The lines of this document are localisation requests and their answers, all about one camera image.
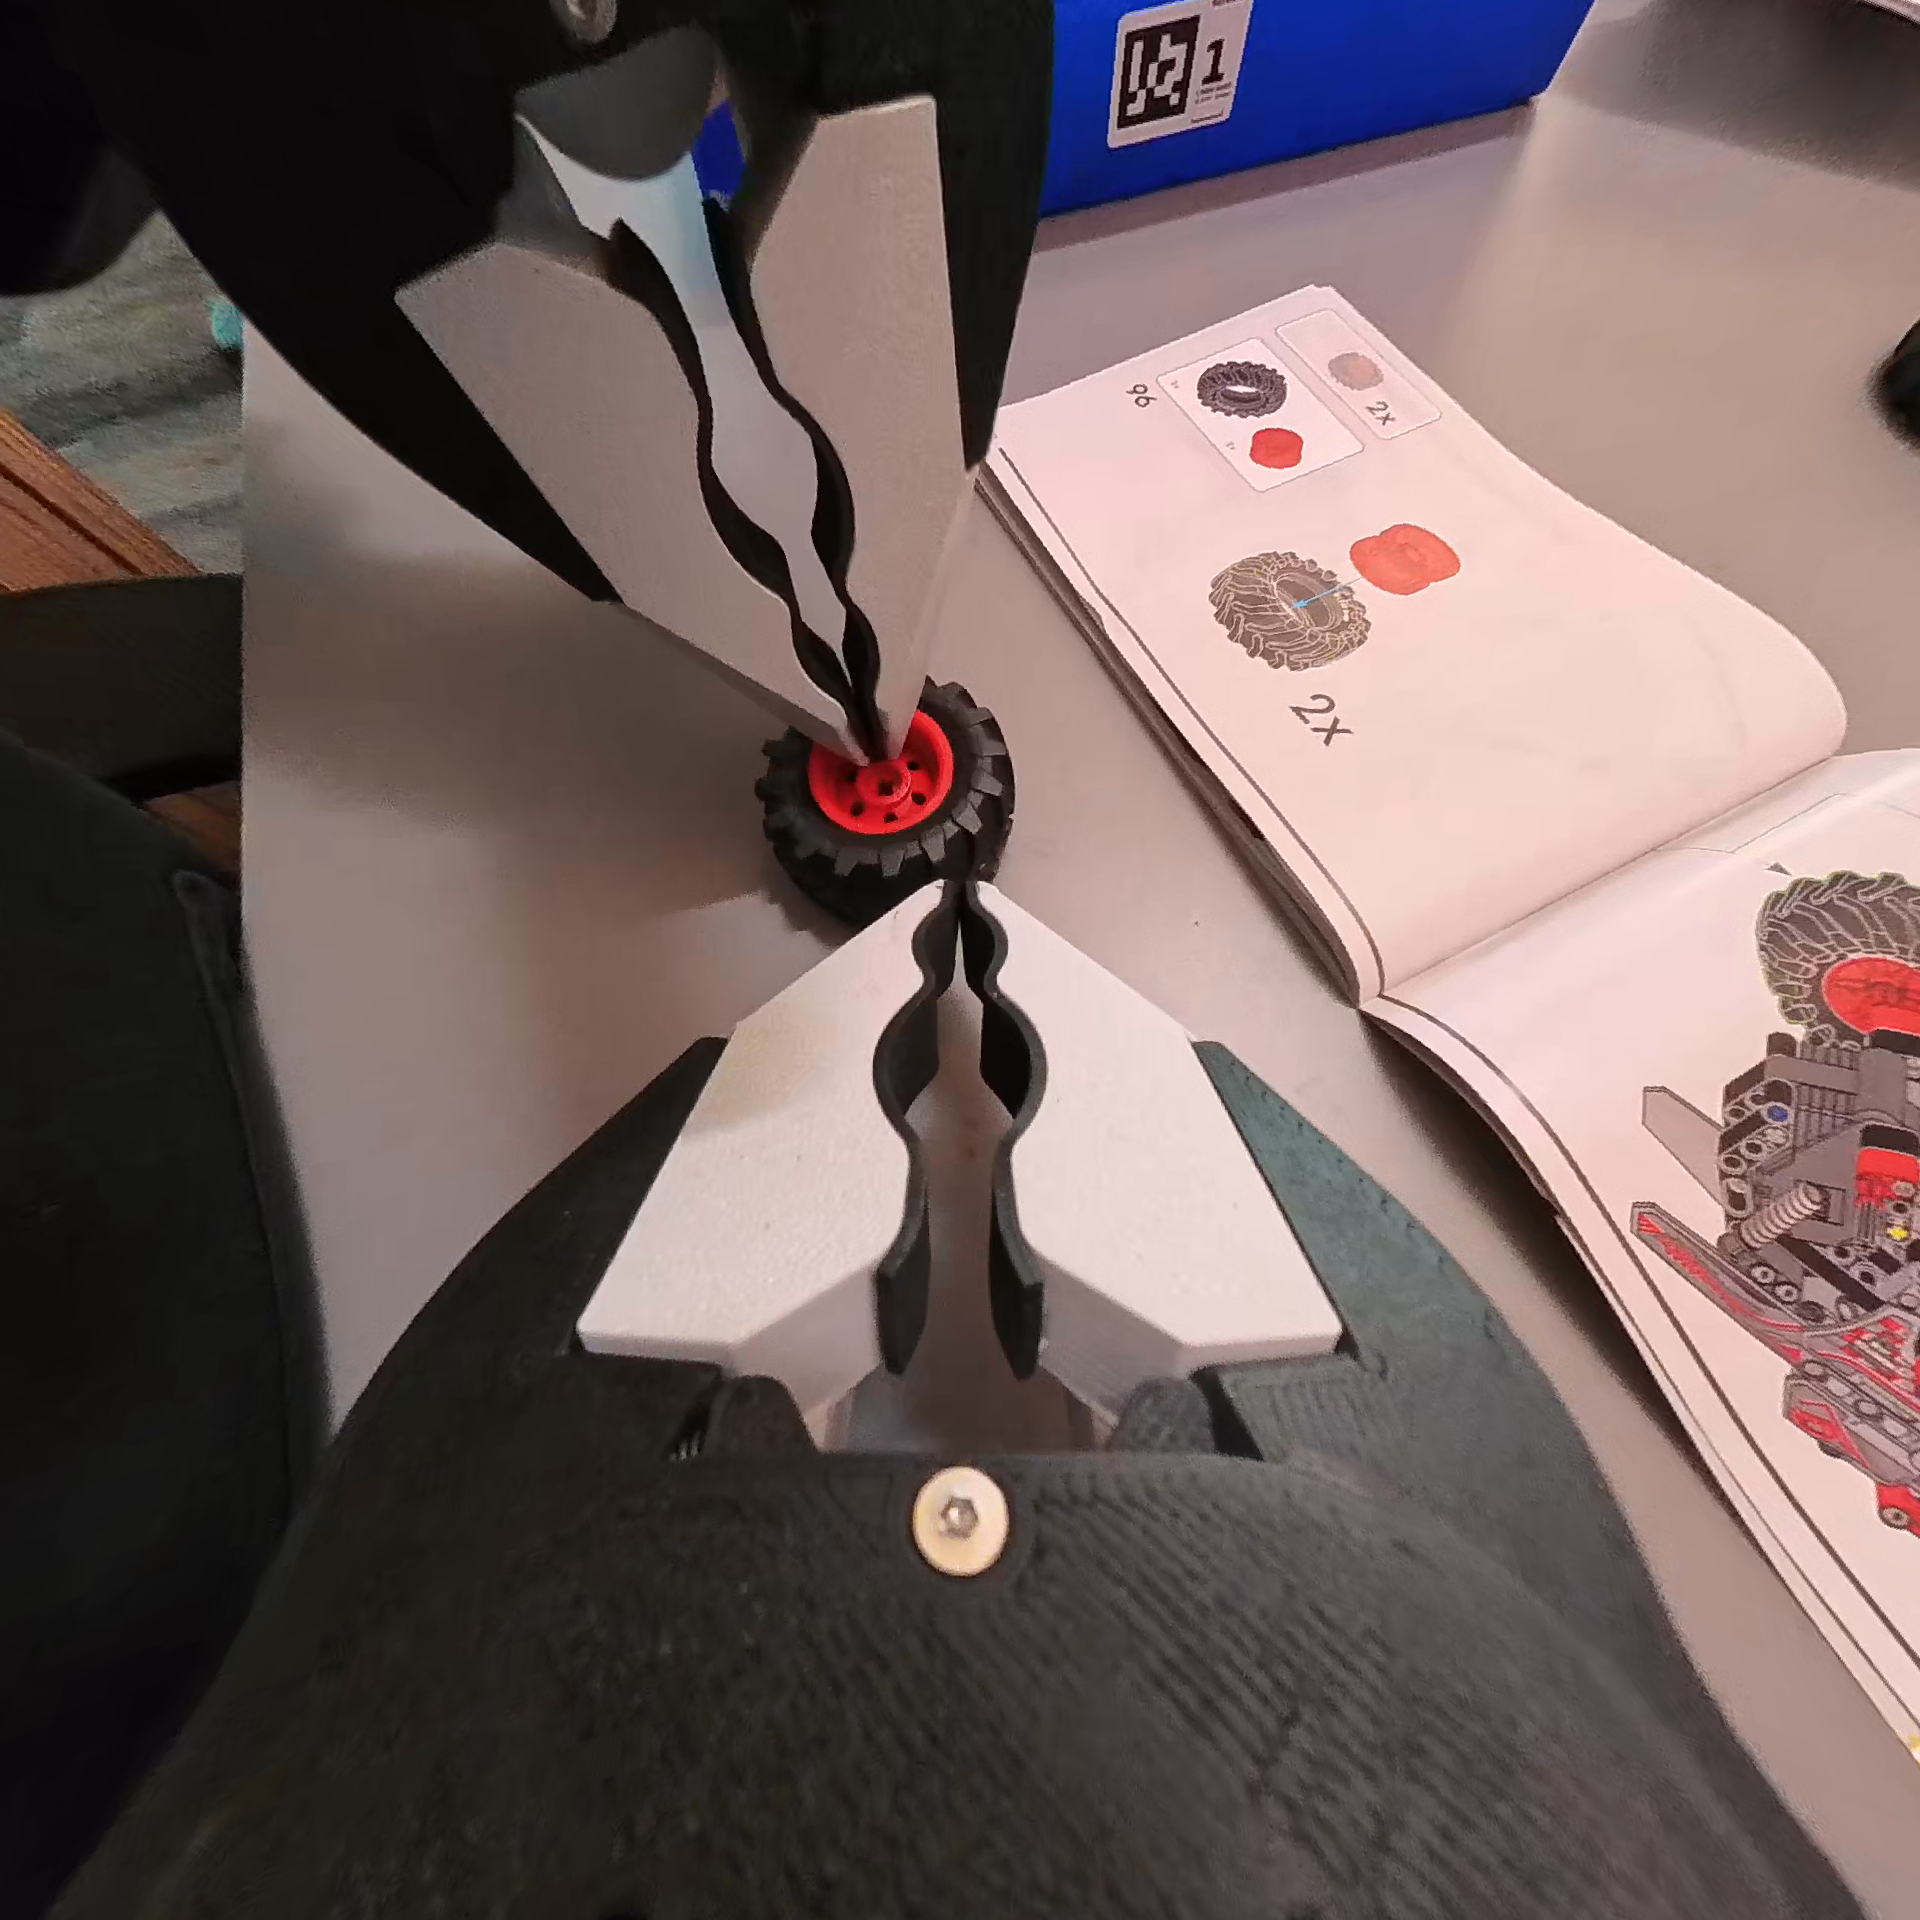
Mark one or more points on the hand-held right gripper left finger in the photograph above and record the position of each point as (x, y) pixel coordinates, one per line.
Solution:
(766, 1199)

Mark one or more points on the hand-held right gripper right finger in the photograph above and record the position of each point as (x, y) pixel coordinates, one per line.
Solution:
(1155, 1199)

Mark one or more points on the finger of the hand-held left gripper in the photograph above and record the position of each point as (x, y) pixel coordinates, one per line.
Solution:
(600, 452)
(885, 331)

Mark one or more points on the red wheel rim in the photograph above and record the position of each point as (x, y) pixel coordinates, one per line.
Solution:
(899, 797)

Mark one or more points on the instruction booklet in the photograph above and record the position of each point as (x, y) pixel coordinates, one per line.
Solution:
(1501, 781)

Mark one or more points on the white desk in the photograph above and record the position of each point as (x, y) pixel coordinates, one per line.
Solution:
(525, 898)

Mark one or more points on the blue plastic bin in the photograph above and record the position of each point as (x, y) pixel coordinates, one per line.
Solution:
(1351, 90)

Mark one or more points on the person in black hoodie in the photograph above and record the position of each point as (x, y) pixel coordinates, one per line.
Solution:
(120, 1199)

